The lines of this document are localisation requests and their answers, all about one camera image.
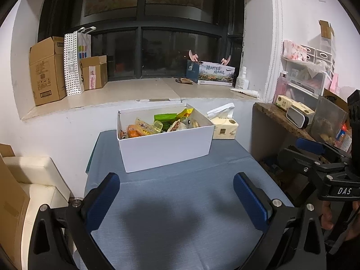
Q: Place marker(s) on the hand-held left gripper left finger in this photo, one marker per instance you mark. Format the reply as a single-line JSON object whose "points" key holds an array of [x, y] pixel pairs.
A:
{"points": [[102, 202]]}

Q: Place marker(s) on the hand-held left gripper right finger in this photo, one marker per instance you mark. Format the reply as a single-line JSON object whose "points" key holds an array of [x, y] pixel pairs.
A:
{"points": [[250, 202]]}

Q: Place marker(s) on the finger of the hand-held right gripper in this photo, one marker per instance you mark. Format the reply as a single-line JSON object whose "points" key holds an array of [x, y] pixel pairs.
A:
{"points": [[292, 157], [309, 145]]}

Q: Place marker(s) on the white cardboard box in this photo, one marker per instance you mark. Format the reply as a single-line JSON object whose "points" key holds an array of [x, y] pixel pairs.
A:
{"points": [[163, 154]]}

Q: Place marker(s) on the orange snack packet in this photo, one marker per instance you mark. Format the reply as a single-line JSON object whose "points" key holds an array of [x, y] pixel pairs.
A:
{"points": [[133, 131]]}

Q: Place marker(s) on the green snack bar packet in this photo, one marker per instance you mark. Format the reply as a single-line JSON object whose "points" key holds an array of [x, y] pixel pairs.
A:
{"points": [[164, 117]]}

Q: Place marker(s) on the yellow snack packet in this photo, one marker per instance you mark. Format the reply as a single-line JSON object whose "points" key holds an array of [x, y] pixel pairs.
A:
{"points": [[184, 114]]}

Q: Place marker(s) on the person's right hand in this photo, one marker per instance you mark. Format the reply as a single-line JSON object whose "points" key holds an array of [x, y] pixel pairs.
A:
{"points": [[327, 219]]}

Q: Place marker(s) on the clear plastic container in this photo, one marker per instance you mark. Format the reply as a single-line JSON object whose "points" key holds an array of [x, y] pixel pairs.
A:
{"points": [[329, 118]]}

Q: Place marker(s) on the red blue packet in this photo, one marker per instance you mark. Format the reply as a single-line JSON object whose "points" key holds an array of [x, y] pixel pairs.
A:
{"points": [[344, 139]]}

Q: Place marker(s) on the small cream tissue pack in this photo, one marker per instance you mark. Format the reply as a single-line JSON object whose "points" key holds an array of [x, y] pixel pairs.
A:
{"points": [[284, 102], [305, 108]]}

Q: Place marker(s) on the brown side counter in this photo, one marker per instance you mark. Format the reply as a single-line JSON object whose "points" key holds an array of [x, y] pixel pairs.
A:
{"points": [[270, 112]]}

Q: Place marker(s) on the pink bottle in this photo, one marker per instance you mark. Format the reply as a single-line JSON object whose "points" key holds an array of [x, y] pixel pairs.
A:
{"points": [[282, 88]]}

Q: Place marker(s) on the blue grey tablecloth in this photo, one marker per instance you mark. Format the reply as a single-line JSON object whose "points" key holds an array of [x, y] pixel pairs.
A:
{"points": [[182, 202]]}

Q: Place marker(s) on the pink card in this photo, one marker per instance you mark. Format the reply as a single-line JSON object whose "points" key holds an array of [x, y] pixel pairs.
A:
{"points": [[334, 81]]}

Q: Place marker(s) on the cream leather seat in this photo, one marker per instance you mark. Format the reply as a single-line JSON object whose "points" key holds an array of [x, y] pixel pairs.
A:
{"points": [[31, 168]]}

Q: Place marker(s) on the white tube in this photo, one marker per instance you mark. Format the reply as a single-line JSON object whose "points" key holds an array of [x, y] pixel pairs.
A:
{"points": [[247, 92]]}

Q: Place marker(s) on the clear wrapped snack packet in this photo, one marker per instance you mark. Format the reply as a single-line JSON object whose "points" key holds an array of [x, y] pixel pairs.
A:
{"points": [[143, 123]]}

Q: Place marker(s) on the white drawer organizer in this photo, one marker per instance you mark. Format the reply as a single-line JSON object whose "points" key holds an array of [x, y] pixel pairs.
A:
{"points": [[323, 56]]}

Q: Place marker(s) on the white plastic bottle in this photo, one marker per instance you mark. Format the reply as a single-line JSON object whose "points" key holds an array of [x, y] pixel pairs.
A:
{"points": [[242, 81]]}

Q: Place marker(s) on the large plain cardboard box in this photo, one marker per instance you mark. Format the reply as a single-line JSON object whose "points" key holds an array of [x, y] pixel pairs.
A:
{"points": [[8, 202]]}

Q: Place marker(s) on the clear jelly cup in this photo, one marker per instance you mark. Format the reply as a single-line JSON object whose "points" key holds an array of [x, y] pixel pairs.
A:
{"points": [[158, 125]]}

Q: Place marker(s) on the pink floral packet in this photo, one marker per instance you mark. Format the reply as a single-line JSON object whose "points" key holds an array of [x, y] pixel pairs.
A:
{"points": [[294, 50]]}

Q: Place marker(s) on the white snack packet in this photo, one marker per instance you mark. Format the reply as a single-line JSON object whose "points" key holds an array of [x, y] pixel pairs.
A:
{"points": [[188, 123]]}

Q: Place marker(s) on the triangular snack packet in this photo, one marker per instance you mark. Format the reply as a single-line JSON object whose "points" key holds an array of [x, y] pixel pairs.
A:
{"points": [[174, 126]]}

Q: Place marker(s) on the landscape printed gift box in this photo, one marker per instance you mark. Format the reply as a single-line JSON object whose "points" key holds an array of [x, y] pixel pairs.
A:
{"points": [[215, 74]]}

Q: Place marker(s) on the pink ornament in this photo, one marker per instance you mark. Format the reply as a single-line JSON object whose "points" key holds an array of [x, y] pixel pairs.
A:
{"points": [[226, 60], [193, 56]]}

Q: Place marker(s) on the small red-labelled cardboard box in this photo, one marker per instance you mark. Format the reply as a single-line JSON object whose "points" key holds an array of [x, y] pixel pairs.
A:
{"points": [[95, 76]]}

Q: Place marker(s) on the brown snack wrapper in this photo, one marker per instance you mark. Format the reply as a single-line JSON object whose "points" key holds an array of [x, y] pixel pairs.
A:
{"points": [[184, 80]]}

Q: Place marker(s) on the white dotted paper bag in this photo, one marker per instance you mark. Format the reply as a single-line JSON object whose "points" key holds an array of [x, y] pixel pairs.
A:
{"points": [[73, 70]]}

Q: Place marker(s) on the tall brown cardboard box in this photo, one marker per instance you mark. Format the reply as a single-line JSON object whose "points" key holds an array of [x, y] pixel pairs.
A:
{"points": [[46, 73]]}

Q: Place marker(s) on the dark window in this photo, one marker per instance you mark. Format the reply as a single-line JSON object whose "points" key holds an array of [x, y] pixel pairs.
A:
{"points": [[168, 50]]}

